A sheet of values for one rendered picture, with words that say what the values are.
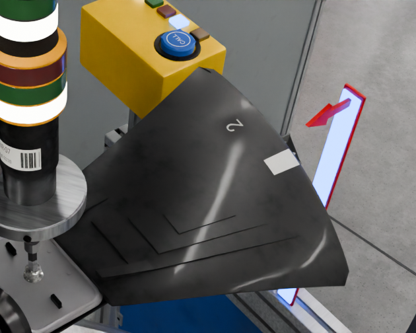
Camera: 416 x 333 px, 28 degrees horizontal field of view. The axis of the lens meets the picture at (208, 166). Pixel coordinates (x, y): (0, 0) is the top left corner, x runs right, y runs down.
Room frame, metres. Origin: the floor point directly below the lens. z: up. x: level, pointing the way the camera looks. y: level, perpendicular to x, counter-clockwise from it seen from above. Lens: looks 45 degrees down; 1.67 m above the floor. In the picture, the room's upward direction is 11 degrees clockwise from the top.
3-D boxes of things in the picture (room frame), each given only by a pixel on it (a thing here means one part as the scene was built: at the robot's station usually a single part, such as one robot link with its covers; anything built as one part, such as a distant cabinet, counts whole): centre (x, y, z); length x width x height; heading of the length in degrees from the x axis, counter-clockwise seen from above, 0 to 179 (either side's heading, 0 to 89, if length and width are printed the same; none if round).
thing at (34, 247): (0.34, 0.11, 1.21); 0.01 x 0.01 x 0.05
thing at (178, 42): (0.78, 0.06, 1.08); 0.04 x 0.04 x 0.02
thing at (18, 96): (0.34, 0.11, 1.37); 0.04 x 0.04 x 0.01
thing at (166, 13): (0.84, 0.08, 1.08); 0.02 x 0.02 x 0.01; 49
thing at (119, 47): (0.81, 0.09, 1.02); 0.16 x 0.10 x 0.11; 49
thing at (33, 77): (0.34, 0.11, 1.38); 0.04 x 0.04 x 0.01
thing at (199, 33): (0.80, 0.04, 1.08); 0.02 x 0.02 x 0.01; 49
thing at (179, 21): (0.82, 0.07, 1.08); 0.02 x 0.02 x 0.01; 49
